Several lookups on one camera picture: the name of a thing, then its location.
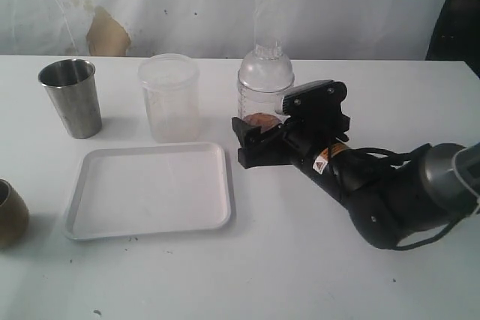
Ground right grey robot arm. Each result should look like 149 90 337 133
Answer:
232 115 479 251

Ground brown food pieces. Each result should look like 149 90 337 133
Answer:
243 112 281 132

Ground white rectangular tray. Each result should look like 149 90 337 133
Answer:
64 142 231 241

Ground white cable tie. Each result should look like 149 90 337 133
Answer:
451 144 479 217

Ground clear shaker lid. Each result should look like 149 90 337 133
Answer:
238 37 295 93

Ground translucent plastic container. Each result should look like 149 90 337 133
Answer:
138 53 200 143

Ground stainless steel cup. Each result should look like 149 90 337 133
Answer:
38 58 102 139

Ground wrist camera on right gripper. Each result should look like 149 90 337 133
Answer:
274 79 347 119

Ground dark object at right edge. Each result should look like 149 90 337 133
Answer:
426 0 480 74

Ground clear graduated shaker body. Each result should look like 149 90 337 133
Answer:
238 83 287 123

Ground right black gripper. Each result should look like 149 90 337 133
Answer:
231 115 351 185

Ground brown wooden cup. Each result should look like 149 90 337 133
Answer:
0 179 29 249

